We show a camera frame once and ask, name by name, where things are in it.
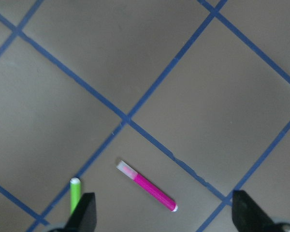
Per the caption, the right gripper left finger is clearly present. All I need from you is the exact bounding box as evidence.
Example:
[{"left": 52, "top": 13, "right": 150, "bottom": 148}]
[{"left": 64, "top": 192, "right": 97, "bottom": 232}]

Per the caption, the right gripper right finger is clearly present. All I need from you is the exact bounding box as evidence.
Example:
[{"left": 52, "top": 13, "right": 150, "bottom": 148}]
[{"left": 232, "top": 189, "right": 277, "bottom": 232}]

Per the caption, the pink marker pen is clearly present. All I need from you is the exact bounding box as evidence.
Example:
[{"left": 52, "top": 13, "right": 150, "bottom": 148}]
[{"left": 116, "top": 160, "right": 178, "bottom": 212}]

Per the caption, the green marker pen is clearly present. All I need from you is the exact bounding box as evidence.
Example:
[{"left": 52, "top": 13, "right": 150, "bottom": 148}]
[{"left": 70, "top": 177, "right": 81, "bottom": 214}]

